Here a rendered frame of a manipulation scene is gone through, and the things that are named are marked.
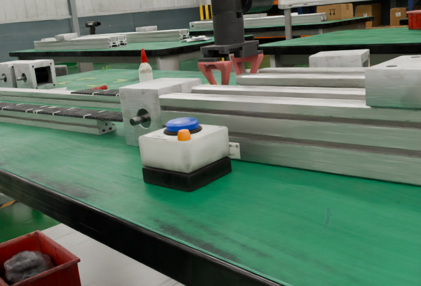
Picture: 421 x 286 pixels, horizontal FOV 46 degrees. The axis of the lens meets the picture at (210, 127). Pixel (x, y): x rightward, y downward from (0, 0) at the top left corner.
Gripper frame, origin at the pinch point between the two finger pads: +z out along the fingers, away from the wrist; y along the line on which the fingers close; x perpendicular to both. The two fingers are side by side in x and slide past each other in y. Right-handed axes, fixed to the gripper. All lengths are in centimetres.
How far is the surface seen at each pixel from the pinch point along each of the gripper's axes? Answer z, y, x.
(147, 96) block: -3.8, -24.0, -2.1
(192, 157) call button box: 0.5, -35.1, -20.6
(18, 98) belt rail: 4, -2, 77
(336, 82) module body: -3.0, -5.0, -23.7
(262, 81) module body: -3.0, -5.0, -10.1
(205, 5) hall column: -25, 606, 519
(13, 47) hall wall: 23, 522, 1031
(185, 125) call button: -2.6, -33.1, -18.1
